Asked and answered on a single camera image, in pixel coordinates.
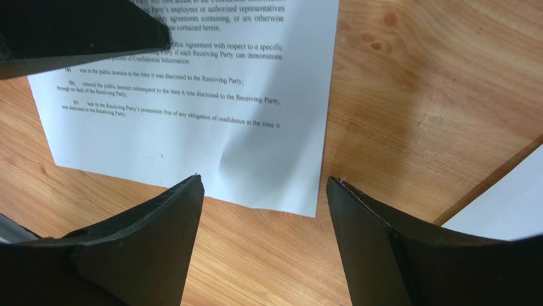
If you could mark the text-filled paper sheet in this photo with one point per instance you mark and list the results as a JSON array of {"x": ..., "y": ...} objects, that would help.
[{"x": 240, "y": 98}]

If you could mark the white paper sheet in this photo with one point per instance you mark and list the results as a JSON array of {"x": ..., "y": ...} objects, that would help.
[{"x": 509, "y": 210}]

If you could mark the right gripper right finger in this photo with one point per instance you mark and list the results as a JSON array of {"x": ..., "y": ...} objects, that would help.
[{"x": 392, "y": 258}]

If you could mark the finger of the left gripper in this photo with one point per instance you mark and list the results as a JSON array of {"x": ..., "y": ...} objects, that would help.
[{"x": 41, "y": 36}]

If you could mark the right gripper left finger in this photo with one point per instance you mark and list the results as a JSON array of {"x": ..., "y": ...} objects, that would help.
[{"x": 138, "y": 257}]

